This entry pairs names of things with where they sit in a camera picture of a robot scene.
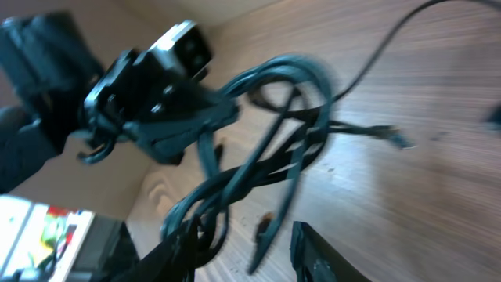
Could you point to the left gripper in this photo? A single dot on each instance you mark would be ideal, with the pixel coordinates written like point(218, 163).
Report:
point(154, 99)

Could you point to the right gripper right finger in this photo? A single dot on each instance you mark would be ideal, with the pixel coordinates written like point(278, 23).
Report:
point(315, 260)

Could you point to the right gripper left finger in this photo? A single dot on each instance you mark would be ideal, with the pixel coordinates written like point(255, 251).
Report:
point(172, 260)

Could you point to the colourful box in background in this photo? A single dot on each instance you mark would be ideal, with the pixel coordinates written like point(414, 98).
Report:
point(40, 242)

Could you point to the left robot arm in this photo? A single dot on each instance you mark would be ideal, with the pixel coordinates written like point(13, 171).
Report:
point(52, 71)

